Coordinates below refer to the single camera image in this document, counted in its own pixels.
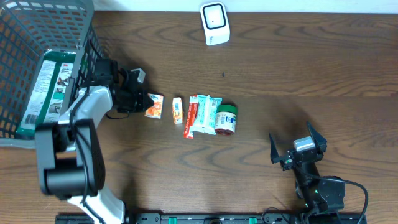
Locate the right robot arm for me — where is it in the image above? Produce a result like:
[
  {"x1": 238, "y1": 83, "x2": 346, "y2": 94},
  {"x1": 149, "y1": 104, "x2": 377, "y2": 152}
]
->
[{"x1": 269, "y1": 123, "x2": 345, "y2": 213}]

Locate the white barcode scanner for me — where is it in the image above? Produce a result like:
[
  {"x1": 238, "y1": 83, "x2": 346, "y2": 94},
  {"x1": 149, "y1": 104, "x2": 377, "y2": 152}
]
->
[{"x1": 200, "y1": 1, "x2": 231, "y2": 46}]

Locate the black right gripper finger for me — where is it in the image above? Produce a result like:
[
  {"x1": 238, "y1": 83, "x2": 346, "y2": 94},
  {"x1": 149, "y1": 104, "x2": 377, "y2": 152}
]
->
[
  {"x1": 307, "y1": 121, "x2": 327, "y2": 152},
  {"x1": 269, "y1": 133, "x2": 280, "y2": 164}
]

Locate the grey plastic mesh basket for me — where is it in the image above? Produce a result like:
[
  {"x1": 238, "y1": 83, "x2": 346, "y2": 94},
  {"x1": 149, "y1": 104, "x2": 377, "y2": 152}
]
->
[{"x1": 1, "y1": 0, "x2": 103, "y2": 149}]

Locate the red snack packet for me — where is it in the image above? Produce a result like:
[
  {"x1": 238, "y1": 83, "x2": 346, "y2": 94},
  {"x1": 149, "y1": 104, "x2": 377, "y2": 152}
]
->
[{"x1": 183, "y1": 95, "x2": 198, "y2": 139}]

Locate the white toilet wipes pack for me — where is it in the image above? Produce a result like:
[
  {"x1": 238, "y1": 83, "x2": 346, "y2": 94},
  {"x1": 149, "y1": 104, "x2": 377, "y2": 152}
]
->
[{"x1": 192, "y1": 95, "x2": 222, "y2": 135}]

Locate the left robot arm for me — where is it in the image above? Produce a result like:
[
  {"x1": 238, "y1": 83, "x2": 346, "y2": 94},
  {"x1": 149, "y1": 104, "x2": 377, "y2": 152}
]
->
[{"x1": 35, "y1": 59, "x2": 154, "y2": 223}]

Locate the orange white tissue pack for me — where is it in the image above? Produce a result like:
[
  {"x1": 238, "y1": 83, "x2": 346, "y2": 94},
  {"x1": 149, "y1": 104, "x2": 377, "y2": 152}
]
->
[{"x1": 144, "y1": 93, "x2": 164, "y2": 119}]

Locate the green lid seasoning jar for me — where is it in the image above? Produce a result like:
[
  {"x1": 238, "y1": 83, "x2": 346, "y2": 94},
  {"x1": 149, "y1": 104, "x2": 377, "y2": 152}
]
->
[{"x1": 215, "y1": 104, "x2": 238, "y2": 136}]

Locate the green 3M flat package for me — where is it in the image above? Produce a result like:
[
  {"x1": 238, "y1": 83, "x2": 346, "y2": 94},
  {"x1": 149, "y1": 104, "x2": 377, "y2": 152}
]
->
[{"x1": 17, "y1": 50, "x2": 76, "y2": 139}]

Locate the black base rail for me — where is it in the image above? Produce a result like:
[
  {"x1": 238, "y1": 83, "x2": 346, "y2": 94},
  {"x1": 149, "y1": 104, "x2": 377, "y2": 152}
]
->
[{"x1": 54, "y1": 213, "x2": 359, "y2": 224}]

